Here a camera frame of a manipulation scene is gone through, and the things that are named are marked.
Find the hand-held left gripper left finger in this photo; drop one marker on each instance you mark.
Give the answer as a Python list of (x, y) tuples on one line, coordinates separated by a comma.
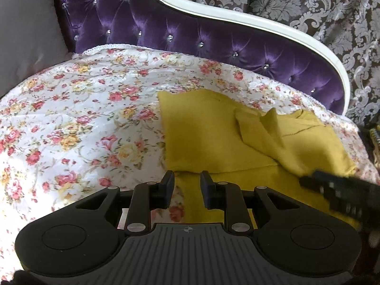
[(168, 185)]

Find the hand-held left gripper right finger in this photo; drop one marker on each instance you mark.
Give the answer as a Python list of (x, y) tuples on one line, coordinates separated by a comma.
[(206, 190)]

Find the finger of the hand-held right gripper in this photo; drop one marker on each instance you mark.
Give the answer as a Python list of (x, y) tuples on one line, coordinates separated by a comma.
[(332, 193)]

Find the yellow garment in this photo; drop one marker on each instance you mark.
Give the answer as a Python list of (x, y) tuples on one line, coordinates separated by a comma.
[(202, 130)]

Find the dark patterned cloth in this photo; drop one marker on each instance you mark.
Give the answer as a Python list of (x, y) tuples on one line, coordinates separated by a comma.
[(375, 139)]

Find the floral bedspread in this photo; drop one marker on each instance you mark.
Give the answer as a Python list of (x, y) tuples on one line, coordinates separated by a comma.
[(74, 118)]

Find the purple tufted headboard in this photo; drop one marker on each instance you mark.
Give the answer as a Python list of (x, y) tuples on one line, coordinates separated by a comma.
[(148, 26)]

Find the brown damask curtain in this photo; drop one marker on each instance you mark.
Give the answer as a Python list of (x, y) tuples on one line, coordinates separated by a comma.
[(326, 12)]

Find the grey pillow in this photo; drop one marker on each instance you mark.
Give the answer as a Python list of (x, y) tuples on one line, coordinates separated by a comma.
[(26, 29)]

